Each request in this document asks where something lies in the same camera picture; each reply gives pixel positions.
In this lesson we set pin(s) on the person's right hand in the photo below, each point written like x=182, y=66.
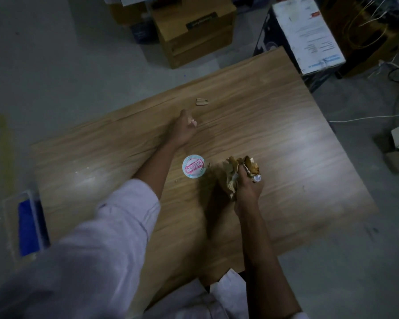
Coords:
x=249, y=192

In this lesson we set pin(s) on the person's left hand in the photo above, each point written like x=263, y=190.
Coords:
x=181, y=131

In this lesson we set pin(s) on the pile of cardboard paper scraps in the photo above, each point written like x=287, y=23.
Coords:
x=232, y=176

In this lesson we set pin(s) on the corrugated cardboard scrap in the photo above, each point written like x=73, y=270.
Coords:
x=201, y=102

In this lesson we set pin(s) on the round white foil lid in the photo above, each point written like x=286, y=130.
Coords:
x=193, y=166

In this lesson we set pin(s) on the person's right forearm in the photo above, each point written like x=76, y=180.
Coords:
x=266, y=262

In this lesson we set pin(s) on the person's left forearm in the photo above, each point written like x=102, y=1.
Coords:
x=156, y=172

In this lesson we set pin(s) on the wooden table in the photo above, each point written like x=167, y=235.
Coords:
x=302, y=146

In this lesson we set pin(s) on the dark blue small box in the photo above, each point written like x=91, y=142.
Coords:
x=143, y=31

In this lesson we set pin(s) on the small brown cardboard box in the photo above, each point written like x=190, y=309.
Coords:
x=126, y=13

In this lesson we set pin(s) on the light denim shirt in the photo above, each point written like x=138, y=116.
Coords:
x=86, y=255

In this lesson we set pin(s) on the black box with white label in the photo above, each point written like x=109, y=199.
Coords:
x=306, y=33

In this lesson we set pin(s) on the blue cloth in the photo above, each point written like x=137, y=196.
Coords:
x=30, y=229

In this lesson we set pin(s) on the clear plastic box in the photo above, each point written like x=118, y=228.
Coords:
x=8, y=212

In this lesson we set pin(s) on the large brown cardboard box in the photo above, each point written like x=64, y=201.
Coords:
x=375, y=46

